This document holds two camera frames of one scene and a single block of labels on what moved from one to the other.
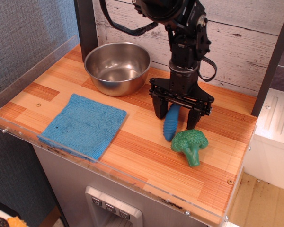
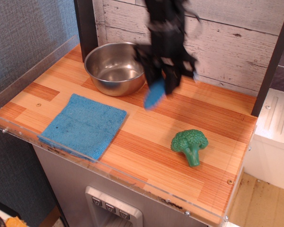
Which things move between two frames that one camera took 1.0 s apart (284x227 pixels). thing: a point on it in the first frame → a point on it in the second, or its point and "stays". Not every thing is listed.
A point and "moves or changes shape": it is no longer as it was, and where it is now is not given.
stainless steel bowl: (118, 69) stays
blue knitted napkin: (84, 126) stays
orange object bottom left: (16, 222) stays
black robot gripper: (181, 89) → (167, 48)
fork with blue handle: (171, 121) moves or changes shape
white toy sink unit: (270, 157) stays
